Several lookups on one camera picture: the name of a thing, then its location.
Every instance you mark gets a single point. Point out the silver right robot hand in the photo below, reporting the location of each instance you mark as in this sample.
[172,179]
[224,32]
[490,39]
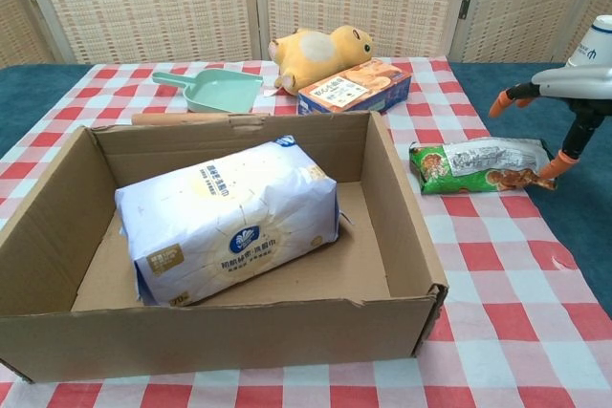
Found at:
[574,83]

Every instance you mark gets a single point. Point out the green snack packet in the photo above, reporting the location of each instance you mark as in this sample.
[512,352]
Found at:
[483,164]

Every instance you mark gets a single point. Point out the white tissue pack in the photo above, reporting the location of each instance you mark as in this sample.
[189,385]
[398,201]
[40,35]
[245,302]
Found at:
[225,226]

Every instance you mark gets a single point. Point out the orange and blue cookie box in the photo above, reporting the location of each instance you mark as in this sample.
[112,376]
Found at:
[354,88]

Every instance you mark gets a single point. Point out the open brown cardboard box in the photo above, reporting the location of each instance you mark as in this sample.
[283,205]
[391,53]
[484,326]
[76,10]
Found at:
[248,331]

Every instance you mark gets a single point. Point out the metal screen hinge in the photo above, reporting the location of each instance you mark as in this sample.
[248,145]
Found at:
[464,6]

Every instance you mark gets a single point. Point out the red white checkered tablecloth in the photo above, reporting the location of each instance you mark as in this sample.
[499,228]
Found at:
[502,331]

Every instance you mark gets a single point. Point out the yellow plush toy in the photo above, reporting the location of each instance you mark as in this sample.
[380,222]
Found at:
[315,52]

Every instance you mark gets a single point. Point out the mint green plastic dustpan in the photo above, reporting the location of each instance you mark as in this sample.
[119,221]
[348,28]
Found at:
[215,90]

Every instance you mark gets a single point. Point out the wooden rolling pin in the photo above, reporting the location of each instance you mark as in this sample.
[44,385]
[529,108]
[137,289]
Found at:
[181,118]

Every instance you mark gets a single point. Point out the woven folding screen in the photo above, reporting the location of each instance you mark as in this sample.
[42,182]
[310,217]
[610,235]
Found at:
[158,2]

